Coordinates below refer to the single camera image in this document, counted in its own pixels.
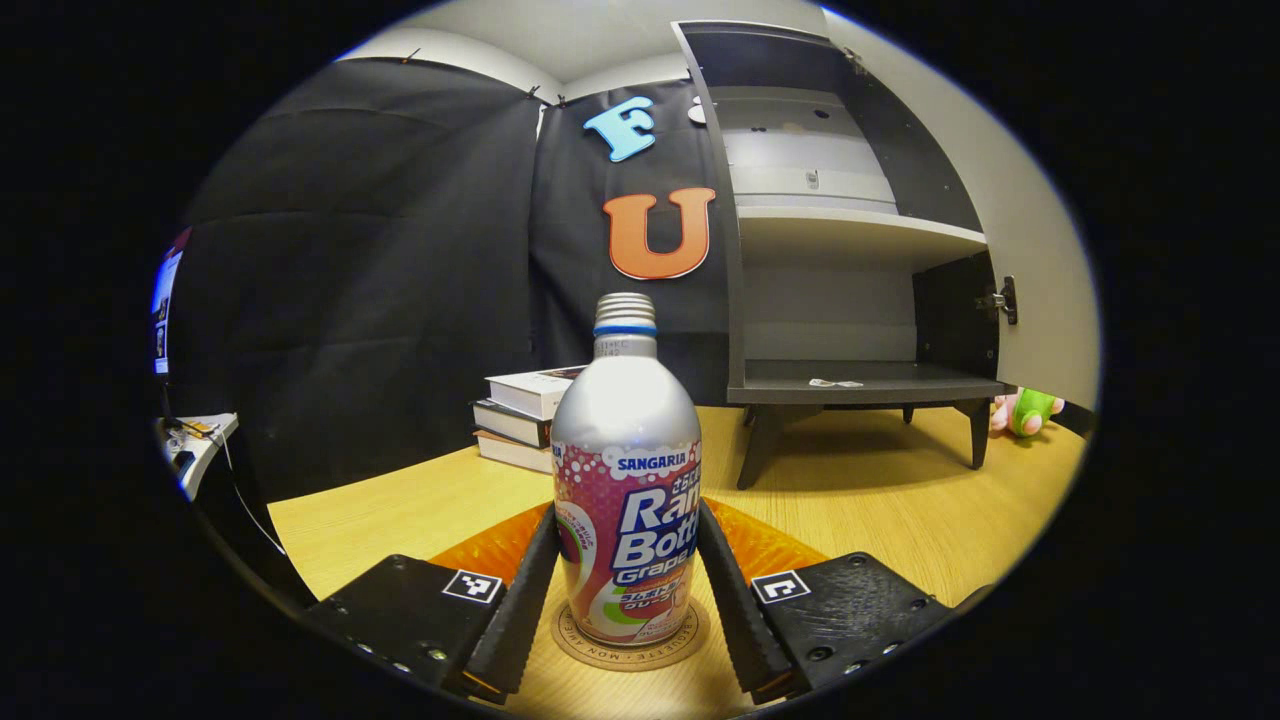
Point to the silver pink label bottle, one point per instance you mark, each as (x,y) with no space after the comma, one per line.
(625,440)

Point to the dark grey cabinet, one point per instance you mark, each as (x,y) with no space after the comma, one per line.
(850,380)

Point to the green pink plush toy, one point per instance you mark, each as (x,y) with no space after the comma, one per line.
(1030,412)

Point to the thick paperback book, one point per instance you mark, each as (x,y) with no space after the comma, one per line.
(510,423)
(512,453)

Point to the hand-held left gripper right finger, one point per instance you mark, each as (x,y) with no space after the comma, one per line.
(735,610)

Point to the small clear plastic wrapper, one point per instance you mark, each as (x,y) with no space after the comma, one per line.
(835,383)

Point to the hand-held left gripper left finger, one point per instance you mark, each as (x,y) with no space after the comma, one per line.
(520,620)

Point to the white side table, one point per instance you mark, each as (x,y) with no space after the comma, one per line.
(205,445)

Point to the metal door hinge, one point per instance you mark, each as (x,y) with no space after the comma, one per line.
(1000,300)
(855,60)

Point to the white cover book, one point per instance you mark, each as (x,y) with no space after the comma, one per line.
(530,392)

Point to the bright display screen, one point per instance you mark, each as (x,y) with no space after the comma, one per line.
(168,300)

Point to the round brown coaster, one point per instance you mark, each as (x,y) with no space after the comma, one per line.
(700,628)

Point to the black backdrop cloth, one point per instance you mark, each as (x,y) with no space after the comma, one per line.
(380,280)

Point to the white cabinet shelf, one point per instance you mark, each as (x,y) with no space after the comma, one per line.
(850,232)

